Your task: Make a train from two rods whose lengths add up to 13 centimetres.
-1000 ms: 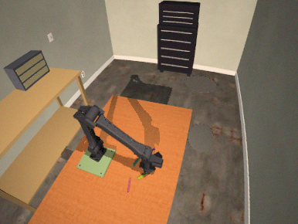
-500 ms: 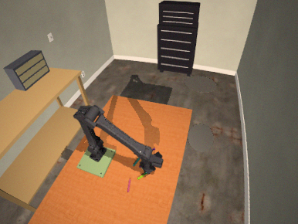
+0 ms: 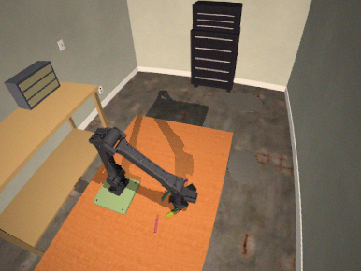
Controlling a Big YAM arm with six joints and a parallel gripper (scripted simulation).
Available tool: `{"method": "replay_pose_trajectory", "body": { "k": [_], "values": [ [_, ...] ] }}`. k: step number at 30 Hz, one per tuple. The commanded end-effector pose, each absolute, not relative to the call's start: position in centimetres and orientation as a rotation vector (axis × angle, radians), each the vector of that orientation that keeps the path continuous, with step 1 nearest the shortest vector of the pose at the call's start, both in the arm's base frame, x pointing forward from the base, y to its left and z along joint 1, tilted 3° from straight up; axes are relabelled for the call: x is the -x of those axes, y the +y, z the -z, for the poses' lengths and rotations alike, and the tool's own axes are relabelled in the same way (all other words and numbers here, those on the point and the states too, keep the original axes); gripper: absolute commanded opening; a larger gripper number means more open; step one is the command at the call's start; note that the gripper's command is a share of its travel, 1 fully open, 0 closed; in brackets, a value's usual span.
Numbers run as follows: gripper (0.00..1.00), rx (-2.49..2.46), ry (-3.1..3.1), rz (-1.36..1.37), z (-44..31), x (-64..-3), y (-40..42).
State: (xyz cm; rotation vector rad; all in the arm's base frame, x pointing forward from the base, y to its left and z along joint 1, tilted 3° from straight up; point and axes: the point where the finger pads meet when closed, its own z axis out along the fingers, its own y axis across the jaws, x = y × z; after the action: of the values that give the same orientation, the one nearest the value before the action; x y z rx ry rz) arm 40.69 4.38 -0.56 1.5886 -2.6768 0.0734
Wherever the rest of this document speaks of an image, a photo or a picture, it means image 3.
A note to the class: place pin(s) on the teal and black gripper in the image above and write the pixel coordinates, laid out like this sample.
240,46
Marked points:
177,203

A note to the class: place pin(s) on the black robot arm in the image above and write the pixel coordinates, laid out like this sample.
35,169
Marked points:
104,139

